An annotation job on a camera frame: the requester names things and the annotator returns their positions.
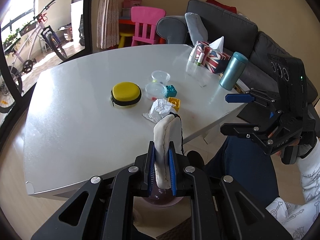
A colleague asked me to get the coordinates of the yellow toy brick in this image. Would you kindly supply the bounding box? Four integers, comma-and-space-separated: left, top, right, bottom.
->
168, 97, 181, 112

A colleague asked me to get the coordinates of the teal toy brick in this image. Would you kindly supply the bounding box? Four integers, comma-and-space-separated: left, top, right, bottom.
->
165, 85, 177, 98

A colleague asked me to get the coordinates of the clear plastic bowl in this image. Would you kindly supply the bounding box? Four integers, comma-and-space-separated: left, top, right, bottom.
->
151, 70, 171, 86

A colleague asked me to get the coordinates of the white tissue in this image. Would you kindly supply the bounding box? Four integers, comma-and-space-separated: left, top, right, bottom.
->
142, 99, 177, 124

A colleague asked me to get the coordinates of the clear plastic lid container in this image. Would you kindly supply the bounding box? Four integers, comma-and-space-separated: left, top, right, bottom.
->
145, 82, 167, 101

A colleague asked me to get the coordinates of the yellow round zip case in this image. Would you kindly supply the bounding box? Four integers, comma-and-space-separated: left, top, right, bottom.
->
111, 82, 142, 107

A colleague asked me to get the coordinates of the pink trash bin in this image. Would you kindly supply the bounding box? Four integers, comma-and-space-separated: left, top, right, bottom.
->
143, 187, 184, 207

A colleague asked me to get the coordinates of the person right hand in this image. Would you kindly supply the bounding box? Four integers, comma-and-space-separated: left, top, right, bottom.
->
276, 139, 310, 158

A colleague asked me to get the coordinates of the teal thermos bottle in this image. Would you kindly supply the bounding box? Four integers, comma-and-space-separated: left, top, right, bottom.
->
220, 52, 248, 90

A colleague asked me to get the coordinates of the union jack tissue box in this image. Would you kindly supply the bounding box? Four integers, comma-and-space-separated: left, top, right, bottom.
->
195, 36, 231, 74

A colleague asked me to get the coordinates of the white green-capped tube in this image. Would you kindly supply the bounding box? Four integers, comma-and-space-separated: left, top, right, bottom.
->
196, 53, 204, 66

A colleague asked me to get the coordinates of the grey sofa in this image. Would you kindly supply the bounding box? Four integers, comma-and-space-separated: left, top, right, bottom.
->
156, 0, 318, 126

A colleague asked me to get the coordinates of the white cream tube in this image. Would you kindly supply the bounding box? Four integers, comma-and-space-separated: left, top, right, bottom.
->
188, 46, 197, 62

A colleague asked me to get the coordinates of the pink kids chair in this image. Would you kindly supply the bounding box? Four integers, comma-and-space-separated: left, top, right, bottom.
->
131, 6, 166, 47

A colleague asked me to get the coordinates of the yellow kids stool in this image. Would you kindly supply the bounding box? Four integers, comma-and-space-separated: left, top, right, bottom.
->
118, 32, 134, 48

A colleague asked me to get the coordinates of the red kids table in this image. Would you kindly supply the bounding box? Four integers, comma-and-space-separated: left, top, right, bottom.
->
118, 19, 135, 34

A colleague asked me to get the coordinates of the pink white bicycle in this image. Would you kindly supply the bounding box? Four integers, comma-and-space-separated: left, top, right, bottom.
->
0, 0, 69, 114

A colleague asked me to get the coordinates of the pink storage box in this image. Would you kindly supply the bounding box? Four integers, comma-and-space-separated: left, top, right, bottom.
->
121, 0, 143, 18

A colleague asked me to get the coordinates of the patterned curtain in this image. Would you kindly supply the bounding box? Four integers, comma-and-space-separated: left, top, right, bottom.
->
97, 0, 119, 49

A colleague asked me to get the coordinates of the black camera box right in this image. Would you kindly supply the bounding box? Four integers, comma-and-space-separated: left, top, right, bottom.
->
267, 54, 308, 126

